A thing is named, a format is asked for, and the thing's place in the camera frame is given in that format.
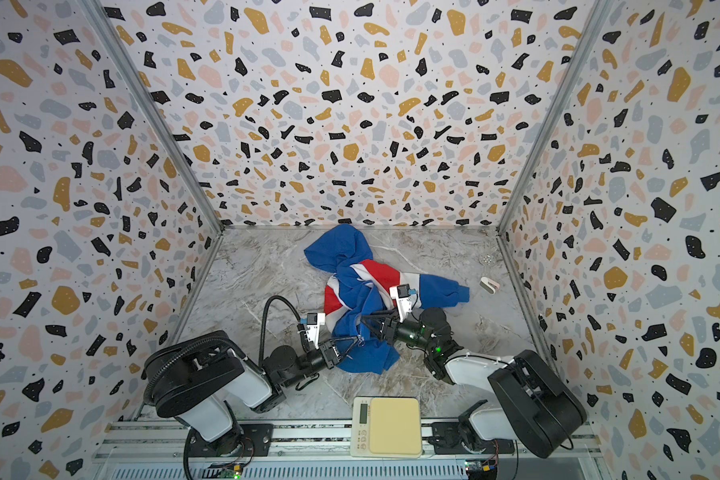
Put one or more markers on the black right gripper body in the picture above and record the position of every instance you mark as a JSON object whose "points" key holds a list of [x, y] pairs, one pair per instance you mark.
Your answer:
{"points": [[393, 329]]}

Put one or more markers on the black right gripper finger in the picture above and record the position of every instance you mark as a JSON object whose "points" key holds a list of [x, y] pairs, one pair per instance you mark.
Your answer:
{"points": [[384, 334], [379, 319]]}

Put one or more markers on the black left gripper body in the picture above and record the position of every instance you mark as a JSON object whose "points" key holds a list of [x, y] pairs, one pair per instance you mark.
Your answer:
{"points": [[313, 363]]}

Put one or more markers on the blue red white jacket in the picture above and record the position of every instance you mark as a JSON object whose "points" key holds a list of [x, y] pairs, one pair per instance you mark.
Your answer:
{"points": [[359, 285]]}

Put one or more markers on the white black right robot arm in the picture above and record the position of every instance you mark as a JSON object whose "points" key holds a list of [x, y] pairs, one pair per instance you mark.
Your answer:
{"points": [[536, 410]]}

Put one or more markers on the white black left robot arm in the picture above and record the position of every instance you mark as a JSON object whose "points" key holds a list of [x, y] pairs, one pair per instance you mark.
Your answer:
{"points": [[188, 381]]}

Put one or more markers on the small white clip object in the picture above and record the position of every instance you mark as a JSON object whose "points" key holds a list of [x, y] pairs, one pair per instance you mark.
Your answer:
{"points": [[489, 285]]}

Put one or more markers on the cream kitchen scale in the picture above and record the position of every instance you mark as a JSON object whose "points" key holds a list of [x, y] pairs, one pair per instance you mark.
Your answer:
{"points": [[386, 427]]}

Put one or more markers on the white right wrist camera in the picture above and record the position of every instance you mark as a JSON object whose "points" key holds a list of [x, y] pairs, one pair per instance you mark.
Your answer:
{"points": [[402, 297]]}

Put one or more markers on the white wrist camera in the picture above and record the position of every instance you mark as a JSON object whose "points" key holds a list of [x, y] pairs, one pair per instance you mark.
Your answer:
{"points": [[309, 329], [402, 297]]}

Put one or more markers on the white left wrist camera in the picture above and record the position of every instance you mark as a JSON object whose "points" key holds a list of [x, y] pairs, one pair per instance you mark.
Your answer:
{"points": [[309, 329]]}

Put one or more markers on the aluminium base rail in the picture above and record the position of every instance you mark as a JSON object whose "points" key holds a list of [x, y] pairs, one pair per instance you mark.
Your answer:
{"points": [[321, 449]]}

